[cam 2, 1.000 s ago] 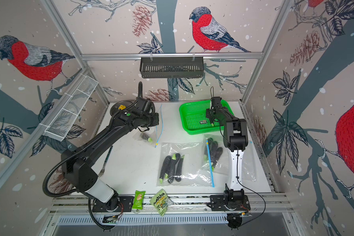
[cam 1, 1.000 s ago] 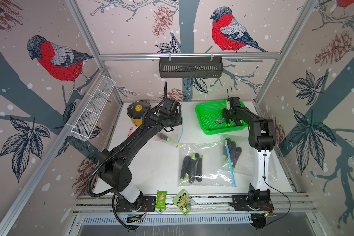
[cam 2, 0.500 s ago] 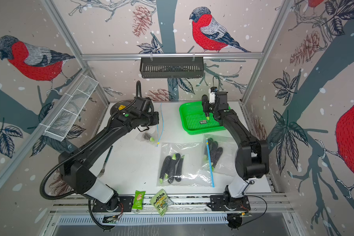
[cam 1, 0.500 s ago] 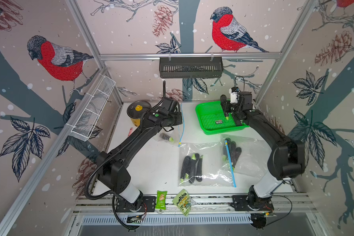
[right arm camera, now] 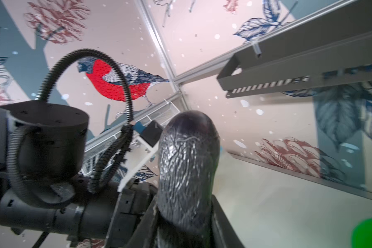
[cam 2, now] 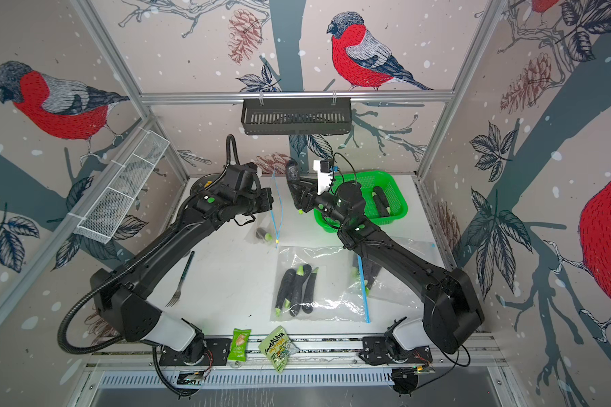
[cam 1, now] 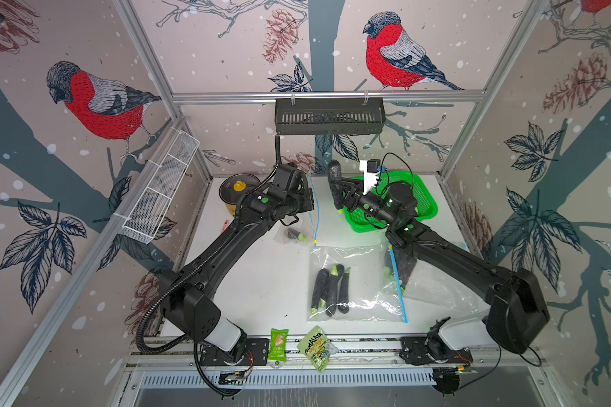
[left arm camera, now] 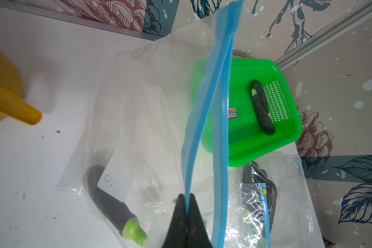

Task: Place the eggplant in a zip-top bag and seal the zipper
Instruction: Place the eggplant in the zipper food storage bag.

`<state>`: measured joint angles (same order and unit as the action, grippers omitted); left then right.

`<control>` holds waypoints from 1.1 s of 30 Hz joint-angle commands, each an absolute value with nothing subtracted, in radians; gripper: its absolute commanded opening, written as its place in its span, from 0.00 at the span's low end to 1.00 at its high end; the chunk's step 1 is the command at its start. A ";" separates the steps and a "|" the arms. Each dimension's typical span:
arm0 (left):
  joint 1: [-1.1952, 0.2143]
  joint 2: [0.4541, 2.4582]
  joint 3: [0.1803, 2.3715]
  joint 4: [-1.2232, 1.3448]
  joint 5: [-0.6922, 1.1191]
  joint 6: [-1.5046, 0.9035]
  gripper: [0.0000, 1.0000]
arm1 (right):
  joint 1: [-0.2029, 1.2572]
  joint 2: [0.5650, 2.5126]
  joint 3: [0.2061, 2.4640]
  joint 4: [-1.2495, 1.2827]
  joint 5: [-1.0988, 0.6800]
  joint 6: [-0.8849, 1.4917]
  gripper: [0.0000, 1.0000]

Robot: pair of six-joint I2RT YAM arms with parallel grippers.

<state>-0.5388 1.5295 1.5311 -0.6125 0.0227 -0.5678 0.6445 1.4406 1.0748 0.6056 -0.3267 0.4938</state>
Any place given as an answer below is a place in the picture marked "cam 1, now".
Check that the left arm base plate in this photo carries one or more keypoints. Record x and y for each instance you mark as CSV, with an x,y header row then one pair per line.
x,y
250,351

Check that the black hanging wire shelf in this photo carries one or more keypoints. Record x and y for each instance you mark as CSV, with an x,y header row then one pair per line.
x,y
329,116

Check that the white wire mesh basket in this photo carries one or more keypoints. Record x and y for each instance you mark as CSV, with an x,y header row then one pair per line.
x,y
143,223

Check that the green printed snack bag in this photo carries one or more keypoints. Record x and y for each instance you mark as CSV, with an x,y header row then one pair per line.
x,y
317,347

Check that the small clear zip-top bag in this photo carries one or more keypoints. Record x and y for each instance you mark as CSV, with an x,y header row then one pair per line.
x,y
431,286

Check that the small green snack packet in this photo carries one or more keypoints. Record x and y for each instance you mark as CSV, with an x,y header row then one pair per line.
x,y
277,351

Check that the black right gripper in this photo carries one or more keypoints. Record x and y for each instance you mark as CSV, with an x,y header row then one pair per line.
x,y
356,197

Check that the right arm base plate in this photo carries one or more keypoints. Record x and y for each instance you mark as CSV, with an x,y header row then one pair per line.
x,y
420,350

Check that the yellow pot with lid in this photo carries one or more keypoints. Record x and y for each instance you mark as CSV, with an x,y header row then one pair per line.
x,y
234,188

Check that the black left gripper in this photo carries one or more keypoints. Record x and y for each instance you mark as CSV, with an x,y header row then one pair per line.
x,y
309,204

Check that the green plastic basket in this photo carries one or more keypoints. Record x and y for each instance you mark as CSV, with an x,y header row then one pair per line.
x,y
427,207

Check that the large clear zip-top bag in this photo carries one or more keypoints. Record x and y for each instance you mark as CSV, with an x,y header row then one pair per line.
x,y
367,303

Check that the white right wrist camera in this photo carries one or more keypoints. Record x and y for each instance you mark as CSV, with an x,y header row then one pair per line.
x,y
372,170

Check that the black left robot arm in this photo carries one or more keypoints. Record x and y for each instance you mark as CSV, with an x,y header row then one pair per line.
x,y
186,296

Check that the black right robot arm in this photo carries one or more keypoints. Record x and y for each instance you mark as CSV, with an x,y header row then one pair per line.
x,y
517,310

